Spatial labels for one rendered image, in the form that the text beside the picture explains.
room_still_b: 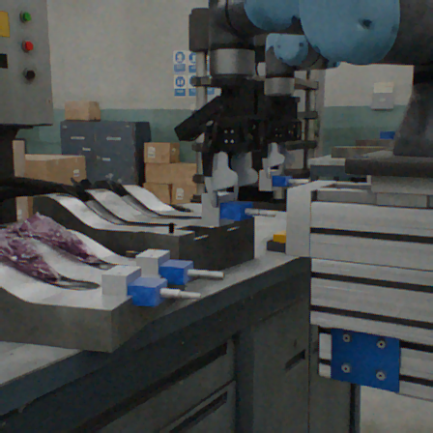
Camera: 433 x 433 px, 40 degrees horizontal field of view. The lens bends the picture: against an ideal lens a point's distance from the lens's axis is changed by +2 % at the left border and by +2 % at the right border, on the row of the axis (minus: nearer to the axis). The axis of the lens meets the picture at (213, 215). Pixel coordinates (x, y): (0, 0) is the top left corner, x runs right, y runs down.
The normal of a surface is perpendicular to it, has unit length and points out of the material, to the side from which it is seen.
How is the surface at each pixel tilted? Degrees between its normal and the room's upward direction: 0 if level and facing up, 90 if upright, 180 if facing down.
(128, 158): 90
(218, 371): 90
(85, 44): 90
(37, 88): 90
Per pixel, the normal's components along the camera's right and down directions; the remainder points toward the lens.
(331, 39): -0.88, 0.19
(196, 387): 0.82, 0.09
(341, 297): -0.44, 0.14
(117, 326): 0.95, 0.04
